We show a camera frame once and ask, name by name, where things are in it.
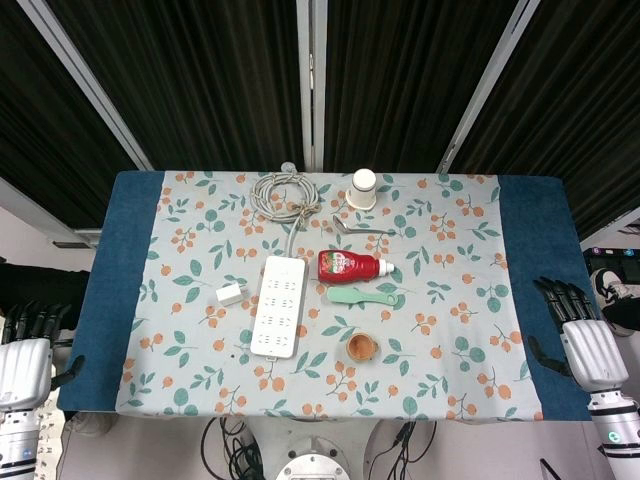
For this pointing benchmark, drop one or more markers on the black white sneaker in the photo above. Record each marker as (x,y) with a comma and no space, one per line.
(617,300)

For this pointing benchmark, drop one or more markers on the blue table cover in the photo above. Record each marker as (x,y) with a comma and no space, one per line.
(535,250)

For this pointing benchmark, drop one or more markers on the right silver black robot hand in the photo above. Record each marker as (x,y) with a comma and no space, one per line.
(595,355)

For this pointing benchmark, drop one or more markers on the small brown wooden cup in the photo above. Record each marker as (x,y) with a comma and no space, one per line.
(360,347)

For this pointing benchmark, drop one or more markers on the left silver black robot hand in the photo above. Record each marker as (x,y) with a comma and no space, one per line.
(25,370)

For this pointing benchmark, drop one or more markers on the green plastic brush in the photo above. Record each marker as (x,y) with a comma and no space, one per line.
(350,296)

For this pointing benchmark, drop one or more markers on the black pleated curtain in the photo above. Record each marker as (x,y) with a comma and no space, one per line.
(575,125)
(30,125)
(410,75)
(200,75)

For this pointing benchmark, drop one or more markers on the red ketchup bottle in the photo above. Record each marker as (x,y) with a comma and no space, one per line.
(345,266)

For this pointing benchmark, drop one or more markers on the floral tablecloth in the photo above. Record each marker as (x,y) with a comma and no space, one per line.
(425,280)

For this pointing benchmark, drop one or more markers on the metal spoon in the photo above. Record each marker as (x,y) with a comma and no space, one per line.
(360,230)

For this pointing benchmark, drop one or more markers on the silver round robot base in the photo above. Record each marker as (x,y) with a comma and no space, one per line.
(312,462)

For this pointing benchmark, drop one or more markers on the small white block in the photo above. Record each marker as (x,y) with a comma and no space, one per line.
(229,295)

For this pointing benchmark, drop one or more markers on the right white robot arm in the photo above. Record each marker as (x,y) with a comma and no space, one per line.
(617,430)

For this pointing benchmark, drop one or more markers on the white metal frame post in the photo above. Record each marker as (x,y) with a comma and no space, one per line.
(494,75)
(82,75)
(310,75)

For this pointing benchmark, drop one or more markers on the white paper cup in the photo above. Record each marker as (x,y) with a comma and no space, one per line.
(362,190)

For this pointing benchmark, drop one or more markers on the white power strip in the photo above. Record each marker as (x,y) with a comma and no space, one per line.
(277,310)

